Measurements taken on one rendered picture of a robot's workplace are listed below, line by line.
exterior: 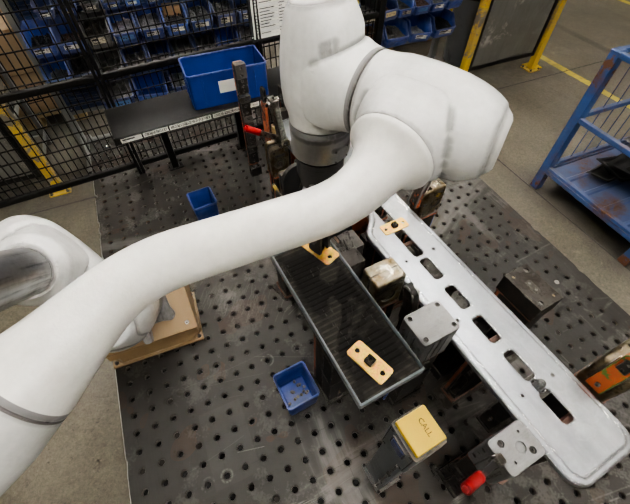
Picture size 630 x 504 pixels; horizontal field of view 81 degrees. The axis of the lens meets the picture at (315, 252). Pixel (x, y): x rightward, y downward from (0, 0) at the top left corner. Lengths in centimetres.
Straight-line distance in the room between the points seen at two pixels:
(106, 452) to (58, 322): 167
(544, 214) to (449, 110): 258
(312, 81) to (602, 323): 133
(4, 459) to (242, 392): 82
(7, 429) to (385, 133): 42
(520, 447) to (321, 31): 76
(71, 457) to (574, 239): 299
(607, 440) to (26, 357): 98
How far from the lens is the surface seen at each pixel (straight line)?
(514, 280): 108
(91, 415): 214
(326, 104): 47
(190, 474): 117
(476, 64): 412
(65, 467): 212
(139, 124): 158
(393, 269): 92
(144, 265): 39
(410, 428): 69
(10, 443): 43
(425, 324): 83
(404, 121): 39
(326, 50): 46
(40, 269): 87
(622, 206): 304
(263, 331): 125
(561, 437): 97
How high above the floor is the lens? 182
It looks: 52 degrees down
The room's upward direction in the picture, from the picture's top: straight up
